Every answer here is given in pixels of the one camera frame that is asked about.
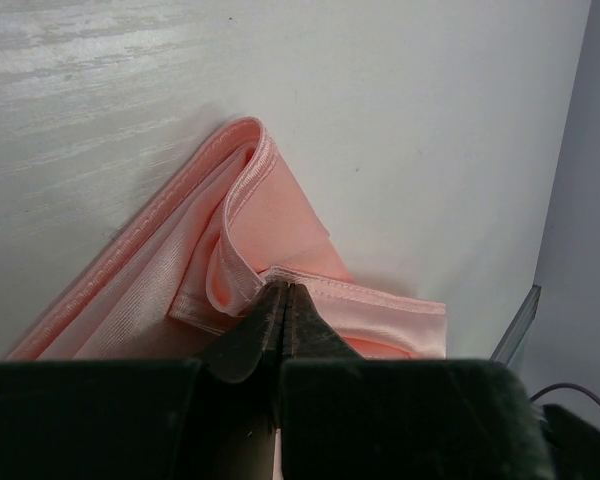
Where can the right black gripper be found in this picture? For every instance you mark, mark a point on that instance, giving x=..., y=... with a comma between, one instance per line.
x=574, y=444

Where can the pink satin napkin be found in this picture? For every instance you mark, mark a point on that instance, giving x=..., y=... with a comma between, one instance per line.
x=193, y=264

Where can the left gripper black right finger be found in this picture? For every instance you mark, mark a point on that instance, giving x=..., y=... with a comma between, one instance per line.
x=345, y=417

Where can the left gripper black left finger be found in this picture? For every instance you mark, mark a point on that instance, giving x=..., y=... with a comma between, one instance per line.
x=208, y=417

